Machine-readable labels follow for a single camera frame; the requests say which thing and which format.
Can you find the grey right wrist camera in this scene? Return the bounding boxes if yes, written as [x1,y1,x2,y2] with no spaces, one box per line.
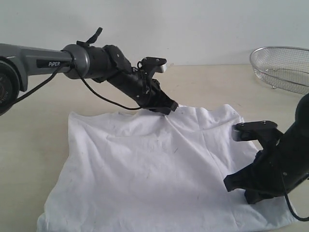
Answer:
[231,120,283,147]

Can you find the metal wire mesh basket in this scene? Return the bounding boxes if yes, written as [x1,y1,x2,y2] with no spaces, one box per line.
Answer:
[249,46,309,95]

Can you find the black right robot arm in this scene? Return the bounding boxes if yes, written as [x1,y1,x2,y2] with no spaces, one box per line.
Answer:
[223,95,309,204]

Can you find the white t-shirt red logo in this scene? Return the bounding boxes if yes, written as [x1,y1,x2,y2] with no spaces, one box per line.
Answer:
[37,104,295,232]

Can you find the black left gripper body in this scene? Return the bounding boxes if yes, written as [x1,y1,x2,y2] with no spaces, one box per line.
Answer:
[139,81,178,115]

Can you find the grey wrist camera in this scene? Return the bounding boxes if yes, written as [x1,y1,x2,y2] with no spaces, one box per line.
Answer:
[137,57,168,79]
[231,120,283,147]

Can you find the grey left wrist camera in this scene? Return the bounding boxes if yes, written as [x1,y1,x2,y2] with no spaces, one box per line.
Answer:
[137,57,168,79]

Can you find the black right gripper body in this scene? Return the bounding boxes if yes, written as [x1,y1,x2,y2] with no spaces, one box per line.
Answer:
[223,148,285,206]

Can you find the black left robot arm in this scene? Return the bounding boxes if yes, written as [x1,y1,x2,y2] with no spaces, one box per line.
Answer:
[0,42,178,115]

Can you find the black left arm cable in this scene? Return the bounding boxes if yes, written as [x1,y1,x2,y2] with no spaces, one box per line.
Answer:
[9,27,150,111]

